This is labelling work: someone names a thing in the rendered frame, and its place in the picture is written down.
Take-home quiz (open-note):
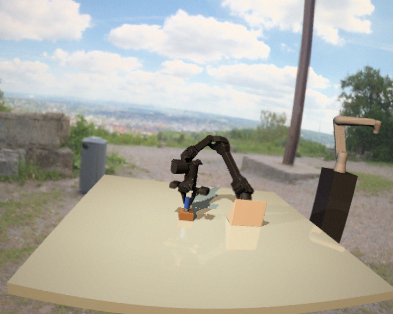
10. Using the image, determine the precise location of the blue cylinder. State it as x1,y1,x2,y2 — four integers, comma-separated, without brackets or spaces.
184,197,191,209

